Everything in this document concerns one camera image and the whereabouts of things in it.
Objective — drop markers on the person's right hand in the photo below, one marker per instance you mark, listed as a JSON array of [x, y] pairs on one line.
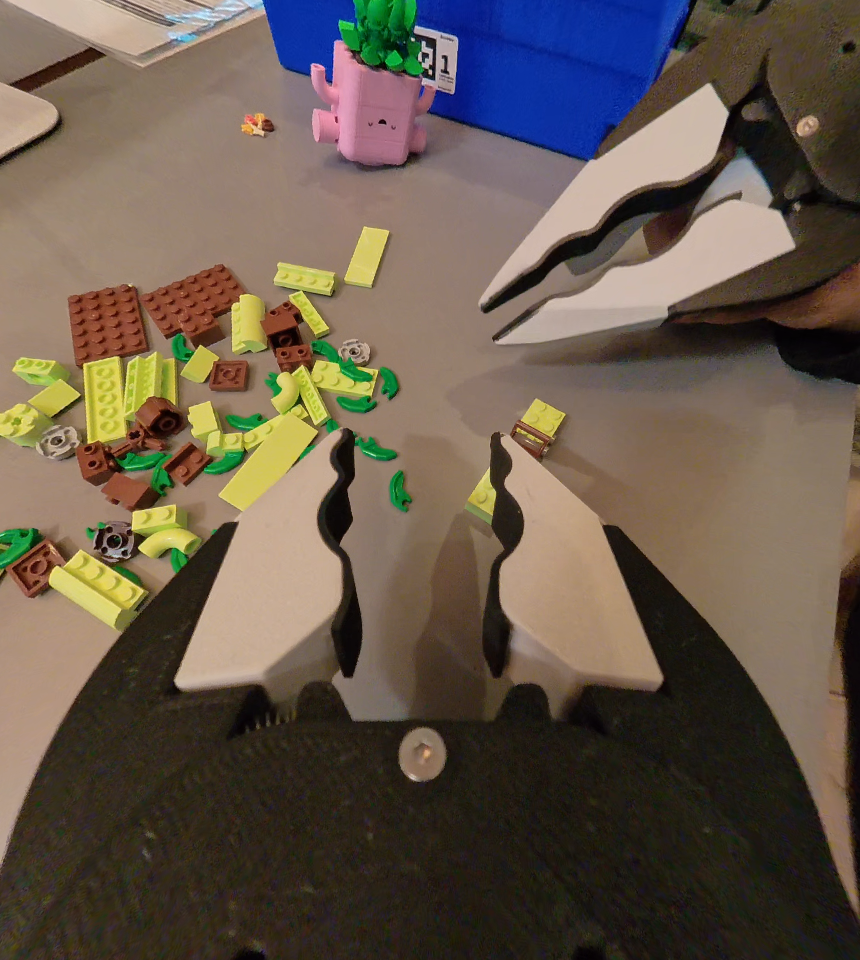
[[812, 292]]

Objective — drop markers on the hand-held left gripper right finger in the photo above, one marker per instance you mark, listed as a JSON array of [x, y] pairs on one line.
[[580, 600]]

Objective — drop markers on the brown toy clip piece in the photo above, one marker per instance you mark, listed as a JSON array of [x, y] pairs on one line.
[[518, 435]]

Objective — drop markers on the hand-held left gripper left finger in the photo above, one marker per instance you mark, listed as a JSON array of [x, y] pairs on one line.
[[265, 600]]

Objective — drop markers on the printed paper sheet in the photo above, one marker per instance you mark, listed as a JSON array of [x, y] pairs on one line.
[[137, 26]]

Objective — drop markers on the yellow and brown lego assembly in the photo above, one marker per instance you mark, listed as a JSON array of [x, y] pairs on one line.
[[546, 416]]

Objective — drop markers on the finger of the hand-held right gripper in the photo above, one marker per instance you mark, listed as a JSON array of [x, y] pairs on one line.
[[624, 172], [669, 270]]

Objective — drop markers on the pink toy planter figure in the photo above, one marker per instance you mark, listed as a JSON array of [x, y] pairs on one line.
[[370, 112]]

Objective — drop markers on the blue labelled plastic bin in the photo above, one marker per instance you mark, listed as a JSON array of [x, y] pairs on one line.
[[550, 75]]

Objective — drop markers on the pile of toy bricks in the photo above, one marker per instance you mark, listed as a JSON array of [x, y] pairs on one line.
[[107, 322]]

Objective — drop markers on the small orange toy flower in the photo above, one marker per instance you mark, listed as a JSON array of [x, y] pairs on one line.
[[257, 125]]

